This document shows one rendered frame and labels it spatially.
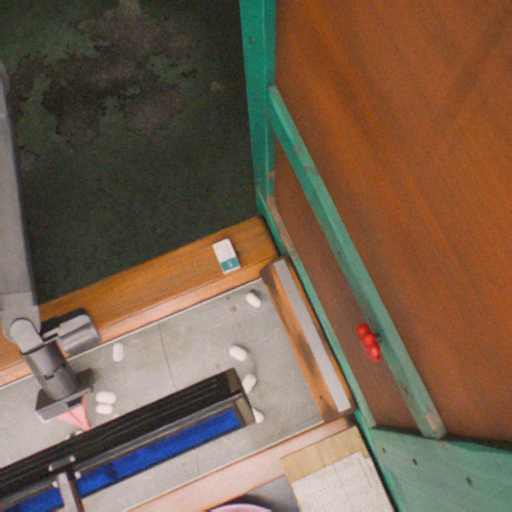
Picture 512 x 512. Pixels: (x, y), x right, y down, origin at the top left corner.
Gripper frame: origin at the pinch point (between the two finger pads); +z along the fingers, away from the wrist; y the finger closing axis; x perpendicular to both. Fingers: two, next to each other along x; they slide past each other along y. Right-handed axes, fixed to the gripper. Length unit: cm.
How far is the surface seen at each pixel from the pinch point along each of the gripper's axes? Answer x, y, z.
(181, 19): 145, 59, -52
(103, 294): 13.7, 11.1, -17.1
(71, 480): -33.3, 6.9, -16.6
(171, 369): 3.5, 17.9, -1.4
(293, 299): -5.1, 43.7, -10.3
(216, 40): 136, 68, -42
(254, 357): 0.6, 33.5, 1.8
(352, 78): -50, 47, -53
